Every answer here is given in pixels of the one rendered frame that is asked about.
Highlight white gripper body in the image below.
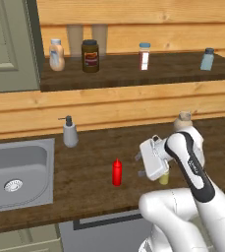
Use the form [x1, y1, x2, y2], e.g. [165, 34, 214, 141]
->
[139, 137, 171, 182]

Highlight yellow shaker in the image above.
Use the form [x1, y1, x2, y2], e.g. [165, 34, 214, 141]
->
[159, 170, 170, 186]

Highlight red condiment bottle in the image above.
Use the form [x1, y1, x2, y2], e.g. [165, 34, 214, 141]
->
[112, 157, 123, 187]

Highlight red white spice shaker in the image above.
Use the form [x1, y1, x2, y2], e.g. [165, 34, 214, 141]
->
[138, 41, 151, 72]

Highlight pale blue shaker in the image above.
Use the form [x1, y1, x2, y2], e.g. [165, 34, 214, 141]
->
[199, 47, 215, 72]

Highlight beige mayonnaise bottle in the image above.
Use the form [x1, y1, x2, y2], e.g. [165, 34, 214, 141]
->
[48, 38, 66, 73]

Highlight grey-green cabinet door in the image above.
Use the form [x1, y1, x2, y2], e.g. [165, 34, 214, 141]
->
[0, 0, 41, 95]

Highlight beige round jar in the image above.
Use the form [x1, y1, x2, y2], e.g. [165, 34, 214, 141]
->
[173, 110, 195, 133]

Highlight grey dishwasher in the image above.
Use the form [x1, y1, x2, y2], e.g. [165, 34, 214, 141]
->
[58, 209, 156, 252]

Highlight grey soap dispenser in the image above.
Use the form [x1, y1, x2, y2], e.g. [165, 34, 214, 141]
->
[58, 114, 80, 149]

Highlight dark brown jar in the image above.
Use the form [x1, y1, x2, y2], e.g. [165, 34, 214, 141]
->
[81, 38, 100, 74]

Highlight steel sink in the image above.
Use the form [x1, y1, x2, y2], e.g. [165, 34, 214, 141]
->
[0, 137, 56, 215]

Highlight grey-green lower cupboard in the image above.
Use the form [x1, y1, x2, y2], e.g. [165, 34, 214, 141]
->
[0, 223, 63, 252]

